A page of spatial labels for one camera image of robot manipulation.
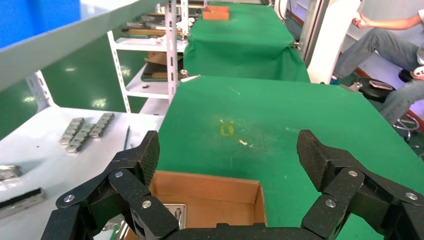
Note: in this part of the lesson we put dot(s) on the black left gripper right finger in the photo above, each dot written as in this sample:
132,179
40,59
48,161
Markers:
344,185

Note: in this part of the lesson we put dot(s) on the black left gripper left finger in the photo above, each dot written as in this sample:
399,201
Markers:
129,188

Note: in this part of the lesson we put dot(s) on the silver metal I/O shield plate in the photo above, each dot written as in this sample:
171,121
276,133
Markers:
170,210

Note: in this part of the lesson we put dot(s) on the person bare forearm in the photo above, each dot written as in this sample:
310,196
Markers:
394,23

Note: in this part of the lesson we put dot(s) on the brown open cardboard box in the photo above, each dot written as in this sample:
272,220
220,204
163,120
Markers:
215,15
205,188

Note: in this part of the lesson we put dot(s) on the flat brown cardboard sheets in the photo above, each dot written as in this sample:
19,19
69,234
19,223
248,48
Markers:
159,59

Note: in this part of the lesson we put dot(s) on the blue plastic tray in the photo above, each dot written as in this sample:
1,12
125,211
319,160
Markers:
33,20

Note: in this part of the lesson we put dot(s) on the person bare hand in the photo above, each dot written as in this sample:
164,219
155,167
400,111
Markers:
361,21

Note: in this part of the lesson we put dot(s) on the thin dark allen key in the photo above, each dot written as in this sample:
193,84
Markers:
126,137

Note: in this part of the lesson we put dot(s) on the white flat board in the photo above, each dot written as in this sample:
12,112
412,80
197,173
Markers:
43,155

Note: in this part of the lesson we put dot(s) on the round black stool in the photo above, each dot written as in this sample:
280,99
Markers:
374,94

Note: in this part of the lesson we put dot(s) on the long grey metal bar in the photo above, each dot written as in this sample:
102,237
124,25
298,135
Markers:
23,202

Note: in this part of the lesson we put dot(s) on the small white scrap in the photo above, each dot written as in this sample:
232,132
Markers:
243,142

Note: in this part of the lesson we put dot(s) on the green table cloth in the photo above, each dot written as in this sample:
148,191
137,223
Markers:
245,43
265,109

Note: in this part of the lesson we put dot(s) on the yellow tape square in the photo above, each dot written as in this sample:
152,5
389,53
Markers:
222,130

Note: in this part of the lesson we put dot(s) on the silver cloth clamp clip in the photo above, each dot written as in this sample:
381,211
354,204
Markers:
190,78

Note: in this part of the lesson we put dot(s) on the white perforated rack leg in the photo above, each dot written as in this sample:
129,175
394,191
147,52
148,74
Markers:
39,89

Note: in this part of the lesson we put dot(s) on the white handheld controller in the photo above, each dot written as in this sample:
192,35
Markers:
418,72

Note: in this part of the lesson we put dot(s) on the seated person in jeans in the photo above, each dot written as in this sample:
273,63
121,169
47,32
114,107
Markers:
374,49

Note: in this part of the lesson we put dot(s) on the white perforated storage rack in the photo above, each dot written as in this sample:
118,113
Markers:
172,49

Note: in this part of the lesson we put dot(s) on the white pillar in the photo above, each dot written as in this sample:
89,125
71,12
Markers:
331,39

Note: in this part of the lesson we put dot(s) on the white metal rack shelf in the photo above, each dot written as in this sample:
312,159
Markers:
49,46

